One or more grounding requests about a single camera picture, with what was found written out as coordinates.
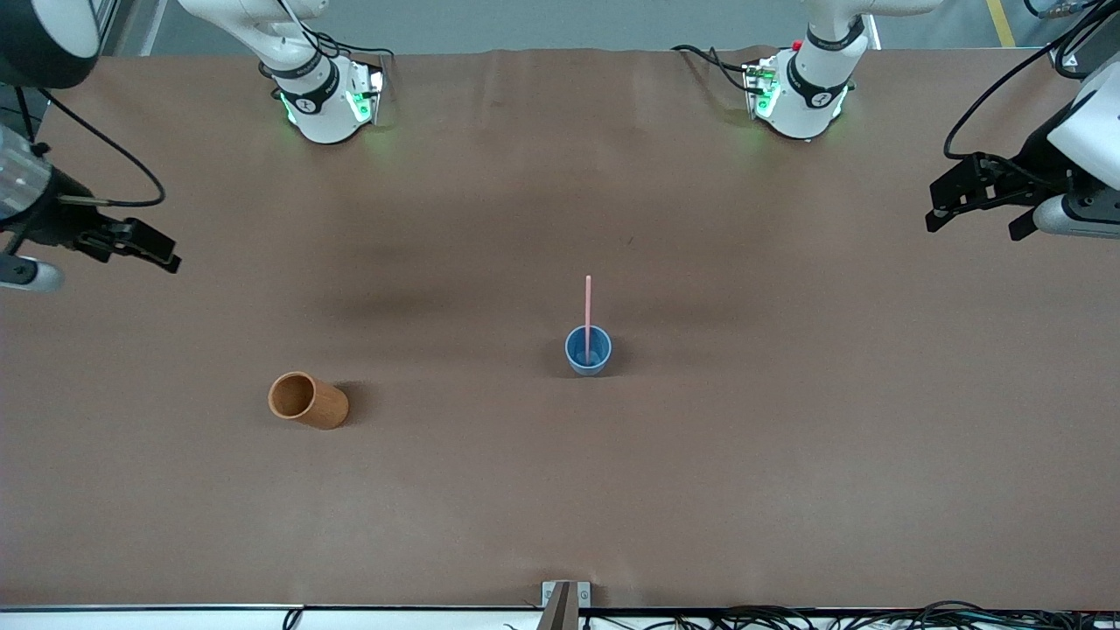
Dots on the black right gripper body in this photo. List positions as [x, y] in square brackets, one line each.
[54, 216]

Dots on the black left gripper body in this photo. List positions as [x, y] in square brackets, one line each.
[1035, 156]

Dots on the pink chopstick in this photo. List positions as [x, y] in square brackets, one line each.
[588, 302]

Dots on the blue cup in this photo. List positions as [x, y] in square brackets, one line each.
[577, 360]

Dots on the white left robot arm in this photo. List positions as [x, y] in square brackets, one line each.
[814, 96]

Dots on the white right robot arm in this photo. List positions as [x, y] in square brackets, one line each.
[324, 114]

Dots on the brown wooden cup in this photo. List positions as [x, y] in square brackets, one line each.
[328, 409]

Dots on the base connector plate green light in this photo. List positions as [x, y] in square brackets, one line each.
[758, 87]
[366, 96]

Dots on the brown table cover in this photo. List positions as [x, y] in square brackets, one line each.
[560, 481]

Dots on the white table edge rail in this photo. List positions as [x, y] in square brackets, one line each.
[131, 621]

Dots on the brown camera pole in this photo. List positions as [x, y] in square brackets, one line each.
[560, 612]

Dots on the metal clamp bracket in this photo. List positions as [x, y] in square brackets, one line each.
[584, 593]

